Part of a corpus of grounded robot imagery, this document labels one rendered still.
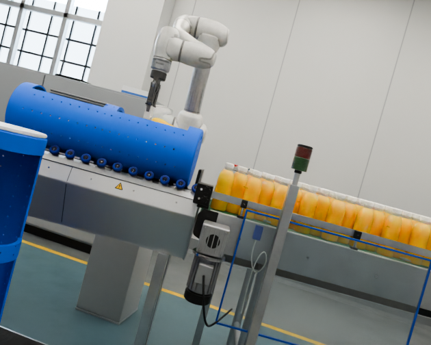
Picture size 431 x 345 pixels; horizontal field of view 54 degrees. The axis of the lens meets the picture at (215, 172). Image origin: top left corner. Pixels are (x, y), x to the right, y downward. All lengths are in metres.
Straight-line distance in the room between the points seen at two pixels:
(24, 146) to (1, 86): 2.81
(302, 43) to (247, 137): 1.18
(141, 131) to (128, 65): 3.02
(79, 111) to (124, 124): 0.21
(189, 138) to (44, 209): 0.75
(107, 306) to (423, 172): 3.41
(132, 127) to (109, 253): 0.98
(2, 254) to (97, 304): 1.16
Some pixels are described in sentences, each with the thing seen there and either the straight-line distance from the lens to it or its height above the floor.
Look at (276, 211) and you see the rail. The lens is 1.83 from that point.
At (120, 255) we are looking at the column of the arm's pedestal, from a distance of 2.63.
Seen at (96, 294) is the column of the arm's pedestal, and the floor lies 0.13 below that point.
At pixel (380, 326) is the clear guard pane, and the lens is 1.98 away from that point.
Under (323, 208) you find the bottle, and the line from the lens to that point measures 1.95.
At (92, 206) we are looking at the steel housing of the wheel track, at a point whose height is 0.76.
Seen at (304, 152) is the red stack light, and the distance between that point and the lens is 1.65.
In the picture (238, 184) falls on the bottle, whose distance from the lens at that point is 1.89.
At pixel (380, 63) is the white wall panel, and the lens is 4.89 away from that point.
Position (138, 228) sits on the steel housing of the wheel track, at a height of 0.71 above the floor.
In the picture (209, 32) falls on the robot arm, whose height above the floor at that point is 1.80.
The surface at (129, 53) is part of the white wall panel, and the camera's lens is 4.93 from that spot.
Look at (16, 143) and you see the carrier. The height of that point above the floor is 0.99.
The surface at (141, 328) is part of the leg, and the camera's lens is 2.11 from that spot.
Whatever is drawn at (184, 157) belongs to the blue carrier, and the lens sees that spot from 1.88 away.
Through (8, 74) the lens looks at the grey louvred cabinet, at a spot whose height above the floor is 1.35.
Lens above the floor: 1.13
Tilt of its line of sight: 2 degrees down
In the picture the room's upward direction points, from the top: 15 degrees clockwise
